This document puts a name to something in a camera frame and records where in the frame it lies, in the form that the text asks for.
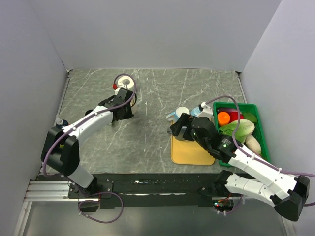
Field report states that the grey blue mug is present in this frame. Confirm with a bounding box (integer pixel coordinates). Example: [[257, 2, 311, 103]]
[[167, 125, 187, 141]]

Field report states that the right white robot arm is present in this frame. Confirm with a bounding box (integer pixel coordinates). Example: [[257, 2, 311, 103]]
[[170, 113, 310, 222]]

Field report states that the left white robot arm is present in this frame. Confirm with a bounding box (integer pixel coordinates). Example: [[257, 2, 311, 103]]
[[41, 88, 135, 198]]

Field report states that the light blue white mug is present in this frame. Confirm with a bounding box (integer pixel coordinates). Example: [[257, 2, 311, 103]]
[[166, 106, 190, 122]]

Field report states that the light blue faceted mug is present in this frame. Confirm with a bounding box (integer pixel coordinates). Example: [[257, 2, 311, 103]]
[[190, 107, 201, 117]]

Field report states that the white paper towel roll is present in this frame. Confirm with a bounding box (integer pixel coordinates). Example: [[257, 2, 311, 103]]
[[115, 75, 135, 101]]

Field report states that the orange toy fruit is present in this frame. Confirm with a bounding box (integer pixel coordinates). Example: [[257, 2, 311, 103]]
[[217, 112, 231, 126]]

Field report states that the green toy cabbage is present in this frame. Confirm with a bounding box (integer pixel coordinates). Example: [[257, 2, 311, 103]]
[[219, 119, 255, 143]]

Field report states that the white toy radish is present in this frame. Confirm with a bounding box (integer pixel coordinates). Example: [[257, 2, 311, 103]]
[[245, 135, 261, 155]]

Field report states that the yellow tray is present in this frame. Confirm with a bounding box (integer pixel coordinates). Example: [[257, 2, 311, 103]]
[[170, 118, 215, 166]]

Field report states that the red toy pepper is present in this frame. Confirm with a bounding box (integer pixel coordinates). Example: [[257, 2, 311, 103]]
[[229, 112, 244, 122]]

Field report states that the dark purple toy eggplant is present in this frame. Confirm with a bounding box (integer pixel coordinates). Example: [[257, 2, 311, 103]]
[[216, 107, 237, 114]]

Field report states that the green toy vegetable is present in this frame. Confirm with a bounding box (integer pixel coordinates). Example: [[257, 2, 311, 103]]
[[242, 112, 258, 124]]

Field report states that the green plastic bin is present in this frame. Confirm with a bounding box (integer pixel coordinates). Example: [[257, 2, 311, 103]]
[[213, 102, 271, 163]]

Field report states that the orange juice bottle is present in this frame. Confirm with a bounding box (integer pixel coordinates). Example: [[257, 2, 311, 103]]
[[55, 115, 69, 128]]

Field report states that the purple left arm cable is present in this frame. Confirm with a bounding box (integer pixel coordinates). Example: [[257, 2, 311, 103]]
[[42, 73, 137, 178]]

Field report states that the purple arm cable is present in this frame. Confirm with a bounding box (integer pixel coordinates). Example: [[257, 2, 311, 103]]
[[204, 95, 315, 206], [42, 73, 137, 178]]

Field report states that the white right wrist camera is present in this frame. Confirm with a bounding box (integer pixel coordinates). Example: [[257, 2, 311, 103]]
[[197, 102, 213, 119]]

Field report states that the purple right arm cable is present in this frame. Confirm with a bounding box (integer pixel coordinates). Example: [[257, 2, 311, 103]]
[[204, 95, 315, 206]]

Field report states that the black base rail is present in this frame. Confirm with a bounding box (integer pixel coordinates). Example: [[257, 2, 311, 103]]
[[68, 173, 230, 209]]

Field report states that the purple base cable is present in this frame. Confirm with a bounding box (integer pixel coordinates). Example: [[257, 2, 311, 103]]
[[77, 191, 124, 224]]

